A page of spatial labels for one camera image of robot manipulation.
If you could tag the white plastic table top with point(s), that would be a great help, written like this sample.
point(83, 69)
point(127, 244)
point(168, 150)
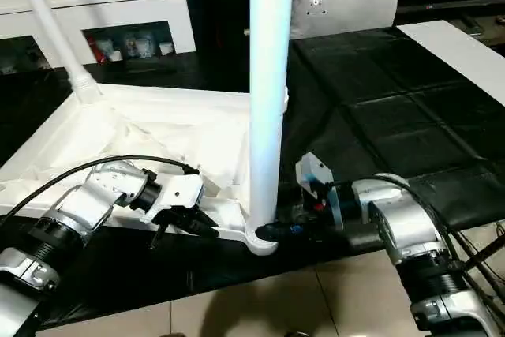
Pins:
point(169, 112)

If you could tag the white plastic table leg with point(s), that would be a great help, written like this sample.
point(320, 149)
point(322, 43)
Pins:
point(47, 17)
point(268, 76)

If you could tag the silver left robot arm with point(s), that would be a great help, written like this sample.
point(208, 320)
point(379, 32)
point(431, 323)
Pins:
point(94, 199)

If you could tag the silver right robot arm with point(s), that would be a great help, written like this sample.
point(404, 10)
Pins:
point(410, 226)

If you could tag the black work mat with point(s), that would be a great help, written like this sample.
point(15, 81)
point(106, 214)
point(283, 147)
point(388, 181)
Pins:
point(375, 108)

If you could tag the black furniture with yellow label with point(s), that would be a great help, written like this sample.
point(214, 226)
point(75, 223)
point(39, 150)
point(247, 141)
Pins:
point(221, 17)

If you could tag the white flat board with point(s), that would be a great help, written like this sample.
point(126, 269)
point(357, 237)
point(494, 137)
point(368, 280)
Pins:
point(453, 49)

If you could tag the white glass-door cabinet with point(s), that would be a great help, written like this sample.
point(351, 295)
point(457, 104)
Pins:
point(130, 9)

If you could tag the grey cushion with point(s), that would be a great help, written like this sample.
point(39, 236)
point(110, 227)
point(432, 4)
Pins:
point(355, 1)

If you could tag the black bar with red light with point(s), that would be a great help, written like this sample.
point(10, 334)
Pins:
point(453, 4)

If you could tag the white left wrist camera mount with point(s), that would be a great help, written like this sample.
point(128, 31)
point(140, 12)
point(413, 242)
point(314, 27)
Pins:
point(181, 191)

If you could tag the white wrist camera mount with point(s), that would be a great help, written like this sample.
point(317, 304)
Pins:
point(181, 191)
point(313, 171)

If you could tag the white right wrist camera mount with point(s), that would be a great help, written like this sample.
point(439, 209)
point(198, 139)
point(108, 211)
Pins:
point(313, 171)

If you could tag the black metal table frame leg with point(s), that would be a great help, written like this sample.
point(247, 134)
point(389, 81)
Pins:
point(483, 252)

